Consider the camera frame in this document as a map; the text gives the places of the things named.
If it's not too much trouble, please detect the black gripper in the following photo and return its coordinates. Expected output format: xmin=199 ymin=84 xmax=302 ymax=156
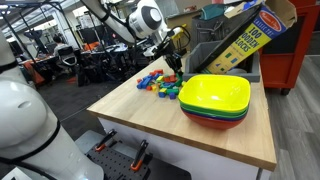
xmin=159 ymin=39 xmax=184 ymax=75

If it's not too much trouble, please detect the long red wooden block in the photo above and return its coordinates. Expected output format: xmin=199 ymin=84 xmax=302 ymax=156
xmin=163 ymin=74 xmax=178 ymax=84

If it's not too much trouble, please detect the long blue wooden block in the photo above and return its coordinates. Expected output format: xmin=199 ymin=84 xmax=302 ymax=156
xmin=159 ymin=82 xmax=175 ymax=90

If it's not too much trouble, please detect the gray plastic bin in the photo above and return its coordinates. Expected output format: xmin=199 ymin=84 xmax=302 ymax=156
xmin=182 ymin=40 xmax=261 ymax=84

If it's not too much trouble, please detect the large blue wooden cylinder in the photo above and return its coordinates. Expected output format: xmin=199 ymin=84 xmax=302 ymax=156
xmin=136 ymin=79 xmax=149 ymax=90

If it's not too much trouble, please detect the brown cardboard box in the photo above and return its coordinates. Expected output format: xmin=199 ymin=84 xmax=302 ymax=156
xmin=165 ymin=9 xmax=204 ymax=44

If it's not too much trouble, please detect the gray fabric basket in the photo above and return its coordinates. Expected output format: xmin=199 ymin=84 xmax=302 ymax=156
xmin=190 ymin=13 xmax=241 ymax=51

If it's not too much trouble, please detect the yellow plastic bowl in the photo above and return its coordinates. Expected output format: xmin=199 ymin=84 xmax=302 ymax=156
xmin=177 ymin=73 xmax=252 ymax=116

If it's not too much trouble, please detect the green plastic bowl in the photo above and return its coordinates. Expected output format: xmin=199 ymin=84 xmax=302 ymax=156
xmin=178 ymin=102 xmax=250 ymax=119

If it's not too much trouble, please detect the teal cloth item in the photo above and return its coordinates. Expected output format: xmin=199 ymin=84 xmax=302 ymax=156
xmin=199 ymin=3 xmax=228 ymax=21

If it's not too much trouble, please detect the blue plastic bowl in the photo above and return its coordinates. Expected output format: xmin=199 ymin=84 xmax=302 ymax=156
xmin=180 ymin=107 xmax=249 ymax=123

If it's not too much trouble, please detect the red plastic bowl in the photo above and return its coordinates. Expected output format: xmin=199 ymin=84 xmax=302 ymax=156
xmin=181 ymin=110 xmax=247 ymax=131

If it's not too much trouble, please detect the wooden blocks cardboard box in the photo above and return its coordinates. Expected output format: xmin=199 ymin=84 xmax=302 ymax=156
xmin=199 ymin=0 xmax=298 ymax=75

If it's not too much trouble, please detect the black orange clamp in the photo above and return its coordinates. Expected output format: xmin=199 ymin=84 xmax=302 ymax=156
xmin=94 ymin=129 xmax=118 ymax=153
xmin=129 ymin=139 xmax=150 ymax=173

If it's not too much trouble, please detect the red tool cabinet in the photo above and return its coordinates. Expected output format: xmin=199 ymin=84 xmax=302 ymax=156
xmin=258 ymin=0 xmax=320 ymax=96

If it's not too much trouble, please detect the black office chair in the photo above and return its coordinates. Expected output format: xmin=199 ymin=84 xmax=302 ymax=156
xmin=59 ymin=45 xmax=78 ymax=68

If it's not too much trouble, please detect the seated person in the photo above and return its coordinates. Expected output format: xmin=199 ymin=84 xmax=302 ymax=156
xmin=51 ymin=34 xmax=73 ymax=58

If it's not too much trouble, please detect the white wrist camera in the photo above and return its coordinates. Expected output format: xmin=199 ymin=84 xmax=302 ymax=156
xmin=143 ymin=45 xmax=160 ymax=58

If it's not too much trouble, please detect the black metal frame rack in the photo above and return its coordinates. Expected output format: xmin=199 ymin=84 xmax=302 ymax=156
xmin=0 ymin=0 xmax=84 ymax=61

